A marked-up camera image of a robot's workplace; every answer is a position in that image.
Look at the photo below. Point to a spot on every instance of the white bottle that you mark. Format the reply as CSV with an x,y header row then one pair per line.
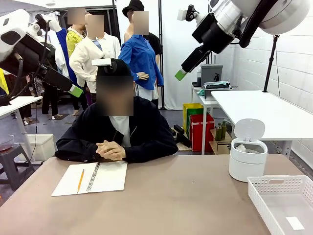
x,y
198,76

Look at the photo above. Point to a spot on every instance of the mannequin in blue shirt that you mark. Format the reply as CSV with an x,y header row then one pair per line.
x,y
139,56

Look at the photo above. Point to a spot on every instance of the grey tray with green contents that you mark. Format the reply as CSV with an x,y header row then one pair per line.
x,y
215,91

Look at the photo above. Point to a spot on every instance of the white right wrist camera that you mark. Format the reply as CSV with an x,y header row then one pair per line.
x,y
183,15

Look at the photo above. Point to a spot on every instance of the black cap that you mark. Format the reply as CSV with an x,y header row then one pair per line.
x,y
126,69

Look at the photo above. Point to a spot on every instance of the person in dark green jacket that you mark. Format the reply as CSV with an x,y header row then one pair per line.
x,y
50,98

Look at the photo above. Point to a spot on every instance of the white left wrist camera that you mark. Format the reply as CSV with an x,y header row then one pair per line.
x,y
54,24

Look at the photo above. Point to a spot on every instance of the white round trash bin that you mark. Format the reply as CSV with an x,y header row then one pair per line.
x,y
247,166

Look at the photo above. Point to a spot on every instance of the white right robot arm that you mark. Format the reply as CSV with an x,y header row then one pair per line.
x,y
281,14

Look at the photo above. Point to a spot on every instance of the dark green bottle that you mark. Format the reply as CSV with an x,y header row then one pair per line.
x,y
224,131
218,132

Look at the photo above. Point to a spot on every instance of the person's right forearm black sleeve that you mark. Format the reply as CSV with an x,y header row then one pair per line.
x,y
73,153

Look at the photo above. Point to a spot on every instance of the grey box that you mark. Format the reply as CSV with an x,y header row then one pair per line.
x,y
210,73

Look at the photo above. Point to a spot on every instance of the clear glass bowl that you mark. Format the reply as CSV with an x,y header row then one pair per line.
x,y
6,147

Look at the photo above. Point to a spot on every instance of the small white table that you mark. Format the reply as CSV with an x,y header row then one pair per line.
x,y
22,101

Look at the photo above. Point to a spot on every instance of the white perforated plastic basket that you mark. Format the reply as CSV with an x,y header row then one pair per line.
x,y
269,205

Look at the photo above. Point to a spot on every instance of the crumpled white paper ball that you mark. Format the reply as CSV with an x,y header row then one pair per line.
x,y
240,147

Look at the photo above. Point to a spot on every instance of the yellow green bag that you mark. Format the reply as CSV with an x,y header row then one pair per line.
x,y
193,109

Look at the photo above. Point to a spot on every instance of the person in black jacket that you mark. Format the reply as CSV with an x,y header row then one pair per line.
x,y
146,127

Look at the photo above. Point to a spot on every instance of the mannequin in black shirt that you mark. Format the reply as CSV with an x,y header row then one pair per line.
x,y
154,41

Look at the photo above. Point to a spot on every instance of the small black mini tripod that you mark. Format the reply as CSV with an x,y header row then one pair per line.
x,y
216,77

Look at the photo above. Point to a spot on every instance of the orange pencil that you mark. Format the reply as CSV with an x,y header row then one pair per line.
x,y
80,181

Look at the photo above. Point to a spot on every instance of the mannequin in white shirt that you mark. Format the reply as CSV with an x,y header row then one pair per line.
x,y
83,56

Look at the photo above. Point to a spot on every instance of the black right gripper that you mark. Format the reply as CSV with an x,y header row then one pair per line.
x,y
210,34

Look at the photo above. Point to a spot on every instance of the white hanging coat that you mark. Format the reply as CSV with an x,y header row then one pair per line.
x,y
61,61

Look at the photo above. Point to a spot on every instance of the grey plastic stool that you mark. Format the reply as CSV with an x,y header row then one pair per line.
x,y
9,156

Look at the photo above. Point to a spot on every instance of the person's left hand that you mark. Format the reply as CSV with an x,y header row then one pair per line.
x,y
117,153

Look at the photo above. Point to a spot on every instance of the person's left forearm black sleeve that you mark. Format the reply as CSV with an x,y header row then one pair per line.
x,y
151,153

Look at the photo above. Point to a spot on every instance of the white head-mounted camera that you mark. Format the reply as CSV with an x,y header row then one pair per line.
x,y
101,62

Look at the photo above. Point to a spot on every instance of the blue hanging garment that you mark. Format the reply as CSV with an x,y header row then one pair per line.
x,y
64,49

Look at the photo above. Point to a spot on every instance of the red bag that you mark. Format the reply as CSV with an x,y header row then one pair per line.
x,y
201,134

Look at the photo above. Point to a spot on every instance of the white storage bin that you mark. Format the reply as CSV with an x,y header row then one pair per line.
x,y
41,147

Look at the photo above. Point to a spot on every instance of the black bucket hat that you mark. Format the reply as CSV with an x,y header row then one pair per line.
x,y
133,7

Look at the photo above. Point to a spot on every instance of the person in yellow garment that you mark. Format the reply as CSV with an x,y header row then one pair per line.
x,y
3,83

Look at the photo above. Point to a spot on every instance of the black double stand pole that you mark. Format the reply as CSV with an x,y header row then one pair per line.
x,y
209,58

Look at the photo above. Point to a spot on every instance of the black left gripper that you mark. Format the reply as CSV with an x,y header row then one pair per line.
x,y
29,58

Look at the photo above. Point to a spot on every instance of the black slanted pole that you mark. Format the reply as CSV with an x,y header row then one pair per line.
x,y
115,14

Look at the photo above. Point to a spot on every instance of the green cloth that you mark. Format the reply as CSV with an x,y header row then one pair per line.
x,y
201,92

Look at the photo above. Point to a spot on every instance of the tall black tripod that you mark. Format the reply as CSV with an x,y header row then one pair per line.
x,y
270,63

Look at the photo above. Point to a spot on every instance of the person's right hand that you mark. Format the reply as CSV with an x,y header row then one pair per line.
x,y
104,150

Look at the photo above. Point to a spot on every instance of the black blocks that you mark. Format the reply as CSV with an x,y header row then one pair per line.
x,y
182,137

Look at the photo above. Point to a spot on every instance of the white spiral notebook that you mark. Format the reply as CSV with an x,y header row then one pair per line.
x,y
107,176

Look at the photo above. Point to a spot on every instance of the large white table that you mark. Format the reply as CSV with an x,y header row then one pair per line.
x,y
256,110

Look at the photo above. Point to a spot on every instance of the narrow white side table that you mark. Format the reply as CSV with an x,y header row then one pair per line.
x,y
195,91

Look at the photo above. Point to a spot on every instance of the mannequin in yellow shirt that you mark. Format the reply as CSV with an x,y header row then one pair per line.
x,y
72,41

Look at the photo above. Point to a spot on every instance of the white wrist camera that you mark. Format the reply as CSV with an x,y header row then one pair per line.
x,y
183,15
54,24

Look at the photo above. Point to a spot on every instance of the black backdrop stand pole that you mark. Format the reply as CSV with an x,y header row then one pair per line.
x,y
161,24

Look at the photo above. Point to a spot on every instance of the wooden crate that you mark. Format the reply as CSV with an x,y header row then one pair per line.
x,y
220,147

